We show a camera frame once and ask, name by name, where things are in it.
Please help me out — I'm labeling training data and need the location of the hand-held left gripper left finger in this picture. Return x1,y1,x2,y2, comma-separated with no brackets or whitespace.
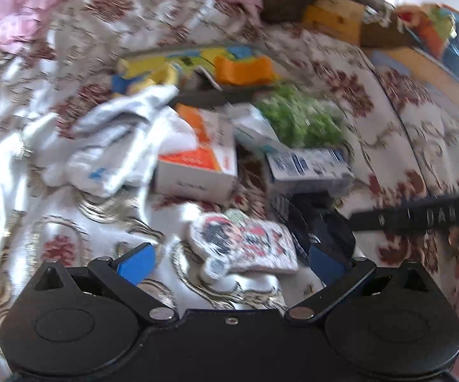
28,242,178,323

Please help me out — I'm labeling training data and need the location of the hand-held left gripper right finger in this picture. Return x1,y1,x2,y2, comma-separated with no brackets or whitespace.
285,243,443,323

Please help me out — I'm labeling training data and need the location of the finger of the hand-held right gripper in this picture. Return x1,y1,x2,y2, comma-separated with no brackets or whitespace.
293,194,353,259

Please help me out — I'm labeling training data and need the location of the white printed sock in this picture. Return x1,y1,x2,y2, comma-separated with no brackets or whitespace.
42,111,198,197

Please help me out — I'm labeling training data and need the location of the plain white sock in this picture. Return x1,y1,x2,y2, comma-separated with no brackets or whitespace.
72,85,180,136

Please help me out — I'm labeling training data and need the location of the grey tray with yellow cartoon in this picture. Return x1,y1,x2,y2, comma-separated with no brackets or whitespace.
112,42,283,106

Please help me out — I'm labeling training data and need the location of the orange container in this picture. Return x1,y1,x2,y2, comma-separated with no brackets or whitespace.
213,53,274,86

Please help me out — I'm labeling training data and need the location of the yellow sock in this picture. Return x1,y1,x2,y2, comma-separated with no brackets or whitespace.
147,66,180,90

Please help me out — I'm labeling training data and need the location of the blue and white box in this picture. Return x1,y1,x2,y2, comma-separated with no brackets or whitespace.
263,147,355,196

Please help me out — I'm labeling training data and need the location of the red black printed cloth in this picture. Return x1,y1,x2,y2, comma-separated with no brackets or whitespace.
190,210,299,281

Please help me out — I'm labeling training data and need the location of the orange and white box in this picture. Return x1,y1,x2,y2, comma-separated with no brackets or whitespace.
154,104,239,204

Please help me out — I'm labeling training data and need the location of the green plant in clear bag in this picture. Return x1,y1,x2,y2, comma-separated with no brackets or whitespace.
255,83,347,150

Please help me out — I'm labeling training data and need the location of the white teal packet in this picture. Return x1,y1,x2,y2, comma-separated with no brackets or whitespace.
233,105,282,154

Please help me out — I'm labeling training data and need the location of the floral satin blanket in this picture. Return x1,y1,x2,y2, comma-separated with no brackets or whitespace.
0,0,459,327

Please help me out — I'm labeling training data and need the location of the colourful patchwork cloth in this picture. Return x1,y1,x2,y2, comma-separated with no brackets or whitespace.
361,2,459,60

